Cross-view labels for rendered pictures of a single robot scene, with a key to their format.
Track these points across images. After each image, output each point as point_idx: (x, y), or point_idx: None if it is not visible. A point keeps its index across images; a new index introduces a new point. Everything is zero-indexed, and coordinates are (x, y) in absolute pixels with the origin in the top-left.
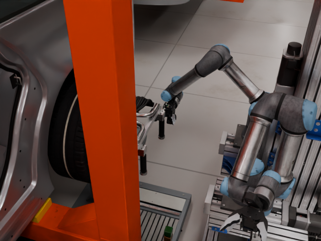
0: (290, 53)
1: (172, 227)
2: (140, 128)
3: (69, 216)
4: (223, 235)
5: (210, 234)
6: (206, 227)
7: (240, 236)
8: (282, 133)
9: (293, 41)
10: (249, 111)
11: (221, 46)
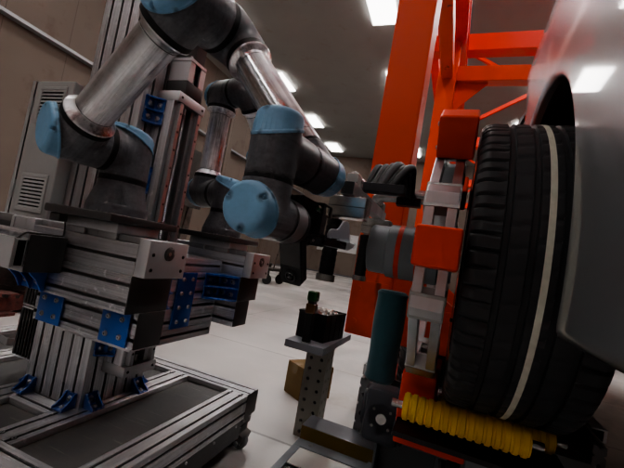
0: None
1: (309, 291)
2: (383, 226)
3: (448, 302)
4: (173, 414)
5: (201, 412)
6: (202, 421)
7: (144, 407)
8: (229, 122)
9: None
10: (152, 144)
11: None
